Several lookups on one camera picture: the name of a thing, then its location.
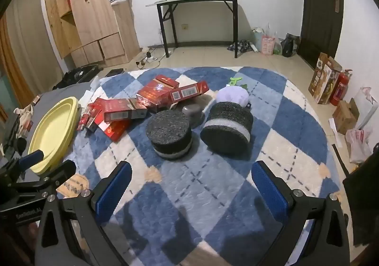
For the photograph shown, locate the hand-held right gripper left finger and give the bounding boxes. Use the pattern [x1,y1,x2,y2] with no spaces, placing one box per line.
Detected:
[36,161,132,266]

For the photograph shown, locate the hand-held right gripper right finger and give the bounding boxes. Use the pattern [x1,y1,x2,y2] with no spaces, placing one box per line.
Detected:
[251,160,351,266]

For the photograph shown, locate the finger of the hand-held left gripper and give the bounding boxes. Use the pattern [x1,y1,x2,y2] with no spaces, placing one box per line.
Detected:
[0,149,45,180]
[12,160,77,196]

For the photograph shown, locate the yellow collapsible basin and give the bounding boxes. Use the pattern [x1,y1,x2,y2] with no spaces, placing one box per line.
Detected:
[27,96,80,175]

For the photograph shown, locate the black foam roll white band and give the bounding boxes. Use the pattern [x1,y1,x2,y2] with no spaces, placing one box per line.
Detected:
[200,102,254,154]
[146,110,194,161]

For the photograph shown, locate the pile of red cigarette boxes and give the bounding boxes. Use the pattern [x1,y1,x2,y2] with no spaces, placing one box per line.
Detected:
[76,75,210,142]

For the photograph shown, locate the dark grey clothing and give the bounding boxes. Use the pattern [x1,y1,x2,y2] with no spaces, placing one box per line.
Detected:
[0,112,28,163]

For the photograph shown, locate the beige cloth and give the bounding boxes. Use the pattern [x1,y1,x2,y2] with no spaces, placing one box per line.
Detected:
[13,105,34,139]

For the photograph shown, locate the blue white checkered rug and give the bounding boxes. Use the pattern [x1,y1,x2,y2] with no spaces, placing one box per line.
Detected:
[56,66,341,266]

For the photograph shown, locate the black case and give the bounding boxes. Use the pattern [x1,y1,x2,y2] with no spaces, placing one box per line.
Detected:
[53,65,103,90]

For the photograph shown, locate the dark flat object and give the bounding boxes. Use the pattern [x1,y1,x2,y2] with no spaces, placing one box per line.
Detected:
[343,143,379,247]

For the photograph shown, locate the lavender plush toy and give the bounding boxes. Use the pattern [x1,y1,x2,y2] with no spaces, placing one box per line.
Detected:
[215,85,252,110]

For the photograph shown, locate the orange curtain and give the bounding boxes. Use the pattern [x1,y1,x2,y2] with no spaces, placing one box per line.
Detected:
[0,14,27,107]

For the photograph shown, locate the crumpled white plastic bag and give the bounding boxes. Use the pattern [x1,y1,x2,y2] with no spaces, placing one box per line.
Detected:
[345,128,374,164]

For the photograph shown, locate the brown cardboard box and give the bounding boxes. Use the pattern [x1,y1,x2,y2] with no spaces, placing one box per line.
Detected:
[332,98,360,135]

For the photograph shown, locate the printed cardboard box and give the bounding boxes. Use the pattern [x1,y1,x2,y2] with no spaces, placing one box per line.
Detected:
[308,52,342,105]

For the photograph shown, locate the red fire extinguisher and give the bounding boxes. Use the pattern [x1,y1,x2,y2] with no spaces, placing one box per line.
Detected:
[330,69,353,106]

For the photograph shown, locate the beige curtain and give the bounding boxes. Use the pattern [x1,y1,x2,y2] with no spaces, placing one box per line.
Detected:
[6,0,64,92]

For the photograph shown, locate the translucent white bag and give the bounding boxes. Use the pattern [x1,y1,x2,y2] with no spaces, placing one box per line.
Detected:
[352,87,376,130]

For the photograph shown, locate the white power strip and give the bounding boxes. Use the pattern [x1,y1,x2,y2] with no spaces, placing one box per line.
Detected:
[136,50,159,67]

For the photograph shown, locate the black bag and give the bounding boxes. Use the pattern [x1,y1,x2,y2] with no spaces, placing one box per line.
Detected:
[281,33,300,57]

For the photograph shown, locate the pink bag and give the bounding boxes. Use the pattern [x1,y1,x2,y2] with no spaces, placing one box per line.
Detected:
[261,35,276,55]

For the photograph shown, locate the dark checkered clothes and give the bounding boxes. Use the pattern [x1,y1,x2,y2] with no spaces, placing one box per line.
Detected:
[227,40,252,53]

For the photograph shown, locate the wooden wardrobe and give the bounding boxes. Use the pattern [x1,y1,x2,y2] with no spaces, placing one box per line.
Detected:
[44,0,140,68]

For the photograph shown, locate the dark door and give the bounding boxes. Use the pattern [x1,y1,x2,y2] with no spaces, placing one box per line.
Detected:
[297,0,344,70]

